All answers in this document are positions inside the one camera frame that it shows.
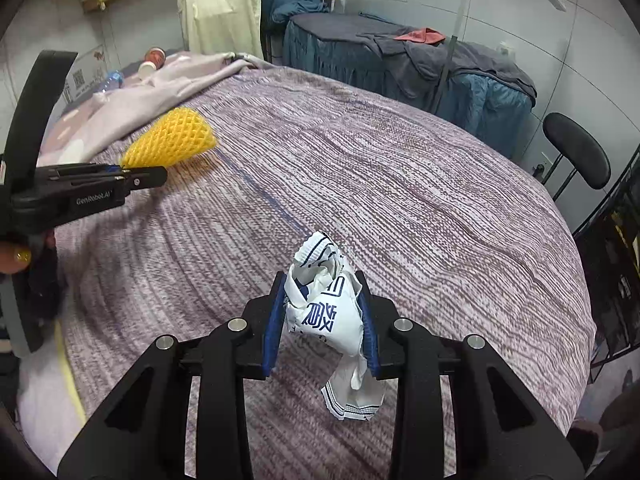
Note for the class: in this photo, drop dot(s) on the black mesh drawer cart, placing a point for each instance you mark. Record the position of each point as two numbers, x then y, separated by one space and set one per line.
620 260

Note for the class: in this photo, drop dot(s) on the clear plastic water bottle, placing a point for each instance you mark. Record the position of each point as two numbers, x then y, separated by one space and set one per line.
109 82

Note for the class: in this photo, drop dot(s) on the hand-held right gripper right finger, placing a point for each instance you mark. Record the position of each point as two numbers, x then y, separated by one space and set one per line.
371 350

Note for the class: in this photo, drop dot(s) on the red cloth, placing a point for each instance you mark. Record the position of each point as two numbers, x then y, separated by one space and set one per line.
420 36

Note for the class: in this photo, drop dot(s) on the yellow foam net sleeve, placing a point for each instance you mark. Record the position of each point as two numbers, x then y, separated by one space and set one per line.
170 135

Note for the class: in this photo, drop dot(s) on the pale pink blanket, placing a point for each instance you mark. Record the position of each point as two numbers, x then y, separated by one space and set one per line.
165 85

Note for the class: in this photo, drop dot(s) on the cartoon wall notice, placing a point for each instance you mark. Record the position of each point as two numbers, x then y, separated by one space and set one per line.
90 72

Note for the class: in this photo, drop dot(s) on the white wrapper blue print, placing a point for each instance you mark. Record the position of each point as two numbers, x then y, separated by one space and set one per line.
325 320

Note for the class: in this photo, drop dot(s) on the black round stool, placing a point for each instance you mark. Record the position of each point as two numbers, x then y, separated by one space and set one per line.
580 150

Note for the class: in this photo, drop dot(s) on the purple striped blanket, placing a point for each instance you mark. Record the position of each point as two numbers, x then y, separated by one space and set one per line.
400 185

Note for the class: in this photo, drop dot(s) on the red and white paper cup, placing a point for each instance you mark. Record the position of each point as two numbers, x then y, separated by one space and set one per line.
151 60

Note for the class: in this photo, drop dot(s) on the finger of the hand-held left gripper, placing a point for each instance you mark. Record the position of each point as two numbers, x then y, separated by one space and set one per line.
145 178

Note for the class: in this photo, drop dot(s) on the person's left hand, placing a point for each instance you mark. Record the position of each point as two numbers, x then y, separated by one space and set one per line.
12 257

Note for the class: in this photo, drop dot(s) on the cream hanging garment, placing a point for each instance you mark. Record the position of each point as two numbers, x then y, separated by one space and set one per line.
220 5

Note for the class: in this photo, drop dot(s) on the massage bed with blue cover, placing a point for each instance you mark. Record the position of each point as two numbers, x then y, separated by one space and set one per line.
480 105

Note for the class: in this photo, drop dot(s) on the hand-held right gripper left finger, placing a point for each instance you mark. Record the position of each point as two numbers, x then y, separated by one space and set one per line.
274 330

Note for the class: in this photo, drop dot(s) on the grey blanket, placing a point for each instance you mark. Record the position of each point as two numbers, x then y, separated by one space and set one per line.
490 67

